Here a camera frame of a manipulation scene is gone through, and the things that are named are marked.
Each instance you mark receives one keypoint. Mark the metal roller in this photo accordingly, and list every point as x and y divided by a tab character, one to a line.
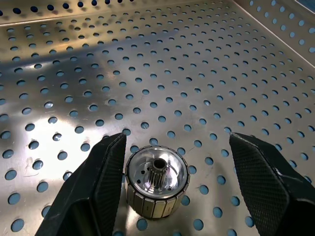
147	204

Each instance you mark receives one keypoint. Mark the perforated metal tray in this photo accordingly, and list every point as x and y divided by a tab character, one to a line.
217	212

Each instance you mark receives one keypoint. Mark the perforated steel tray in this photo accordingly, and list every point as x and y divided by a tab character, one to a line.
157	7

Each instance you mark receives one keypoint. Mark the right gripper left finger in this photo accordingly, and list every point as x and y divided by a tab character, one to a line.
81	196

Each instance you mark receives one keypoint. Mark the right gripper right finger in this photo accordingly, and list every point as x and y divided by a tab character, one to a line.
270	196

